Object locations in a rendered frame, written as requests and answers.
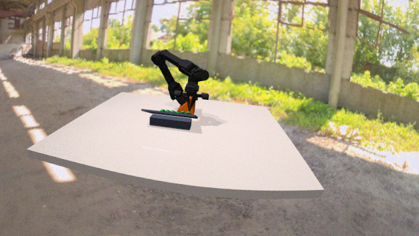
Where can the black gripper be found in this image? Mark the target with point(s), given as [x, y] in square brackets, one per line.
[193, 95]

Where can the blue-grey switch panel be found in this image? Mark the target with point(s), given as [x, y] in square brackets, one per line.
[164, 120]

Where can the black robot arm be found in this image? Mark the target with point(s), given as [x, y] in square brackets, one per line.
[184, 66]

